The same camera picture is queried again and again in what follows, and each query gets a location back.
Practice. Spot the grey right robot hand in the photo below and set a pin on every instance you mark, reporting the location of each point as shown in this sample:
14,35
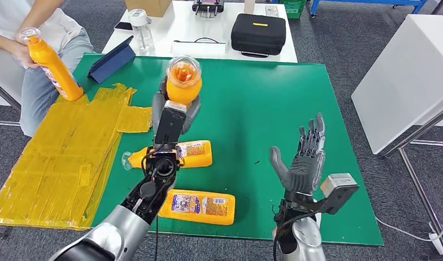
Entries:
304,173

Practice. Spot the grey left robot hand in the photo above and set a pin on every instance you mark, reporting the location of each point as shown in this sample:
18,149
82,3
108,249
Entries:
157,115

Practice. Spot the orange detergent bottle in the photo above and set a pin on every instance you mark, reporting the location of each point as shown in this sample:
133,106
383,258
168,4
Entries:
59,75
183,93
207,220
200,160

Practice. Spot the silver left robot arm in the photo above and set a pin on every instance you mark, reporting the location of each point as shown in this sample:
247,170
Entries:
127,223

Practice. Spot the person's right forearm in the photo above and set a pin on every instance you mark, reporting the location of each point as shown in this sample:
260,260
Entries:
1,39

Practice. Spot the person's left forearm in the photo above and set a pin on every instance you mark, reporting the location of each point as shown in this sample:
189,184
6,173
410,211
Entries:
41,16

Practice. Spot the clear water bottle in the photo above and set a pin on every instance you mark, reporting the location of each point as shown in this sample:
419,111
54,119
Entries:
145,36

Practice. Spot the blue tablet case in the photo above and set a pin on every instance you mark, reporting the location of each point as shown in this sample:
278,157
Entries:
111,64

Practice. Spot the green table mat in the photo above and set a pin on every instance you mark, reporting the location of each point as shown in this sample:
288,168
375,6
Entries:
261,90

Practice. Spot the black phone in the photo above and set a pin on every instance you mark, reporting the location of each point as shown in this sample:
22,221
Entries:
124,26

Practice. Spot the brown cardboard box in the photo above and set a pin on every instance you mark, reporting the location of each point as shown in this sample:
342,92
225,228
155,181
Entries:
149,7

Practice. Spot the black controller device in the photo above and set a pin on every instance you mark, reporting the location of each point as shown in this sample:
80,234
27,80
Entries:
208,5

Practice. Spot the yellow taped cardboard sheet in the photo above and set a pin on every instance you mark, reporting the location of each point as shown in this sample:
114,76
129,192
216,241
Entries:
45,173

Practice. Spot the black carrying case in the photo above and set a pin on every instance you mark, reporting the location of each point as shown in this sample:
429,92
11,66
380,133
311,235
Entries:
257,36

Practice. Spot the white side table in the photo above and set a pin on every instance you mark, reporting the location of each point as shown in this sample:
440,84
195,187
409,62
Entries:
405,79

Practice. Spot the beige wooden block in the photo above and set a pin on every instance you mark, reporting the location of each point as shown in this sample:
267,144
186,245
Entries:
249,5

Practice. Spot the person's right hand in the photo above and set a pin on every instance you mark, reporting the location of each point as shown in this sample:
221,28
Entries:
21,54

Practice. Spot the white power strip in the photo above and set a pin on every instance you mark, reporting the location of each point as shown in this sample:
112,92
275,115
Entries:
437,245

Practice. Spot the white seat with metal legs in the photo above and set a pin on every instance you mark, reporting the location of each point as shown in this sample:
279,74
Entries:
3,86

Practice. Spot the green plastic crate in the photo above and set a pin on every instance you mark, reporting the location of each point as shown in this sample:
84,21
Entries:
293,10

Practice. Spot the blue metal rack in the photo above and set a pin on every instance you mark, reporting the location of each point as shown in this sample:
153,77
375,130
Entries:
355,1

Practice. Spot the person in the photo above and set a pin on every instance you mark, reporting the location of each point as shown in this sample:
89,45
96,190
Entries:
1,14

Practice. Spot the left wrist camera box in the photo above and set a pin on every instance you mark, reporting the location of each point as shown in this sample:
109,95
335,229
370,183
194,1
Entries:
171,126

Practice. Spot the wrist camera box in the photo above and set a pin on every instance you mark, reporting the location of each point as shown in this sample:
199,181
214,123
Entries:
171,126
338,191

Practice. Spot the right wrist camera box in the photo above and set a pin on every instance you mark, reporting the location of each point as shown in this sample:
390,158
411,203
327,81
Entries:
338,191

